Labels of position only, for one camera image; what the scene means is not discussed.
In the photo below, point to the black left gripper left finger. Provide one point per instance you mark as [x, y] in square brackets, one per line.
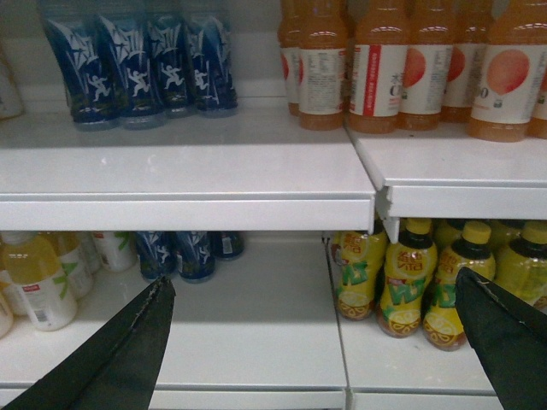
[118, 366]

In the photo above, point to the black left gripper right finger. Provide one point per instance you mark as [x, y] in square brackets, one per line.
[509, 338]

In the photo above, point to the white upper right shelf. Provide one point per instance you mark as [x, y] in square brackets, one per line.
[444, 173]

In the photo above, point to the white shelf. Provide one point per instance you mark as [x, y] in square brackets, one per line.
[257, 170]
[444, 173]

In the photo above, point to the white upper left shelf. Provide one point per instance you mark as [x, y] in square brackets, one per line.
[257, 170]

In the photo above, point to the blue sports drink bottle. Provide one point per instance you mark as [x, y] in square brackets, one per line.
[209, 35]
[125, 37]
[170, 60]
[86, 77]

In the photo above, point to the lemon tea bottle black cap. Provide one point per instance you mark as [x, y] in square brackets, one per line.
[409, 267]

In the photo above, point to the pale yellow drink bottle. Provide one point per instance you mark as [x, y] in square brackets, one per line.
[37, 274]

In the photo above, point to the lemon tea bottle left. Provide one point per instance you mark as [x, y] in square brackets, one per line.
[360, 256]

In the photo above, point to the orange peach juice bottle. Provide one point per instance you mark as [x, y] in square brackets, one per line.
[511, 74]

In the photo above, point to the orange juice bottle right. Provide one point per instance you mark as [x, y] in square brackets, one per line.
[382, 38]

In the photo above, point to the orange juice bottle text label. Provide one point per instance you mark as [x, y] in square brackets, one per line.
[322, 55]

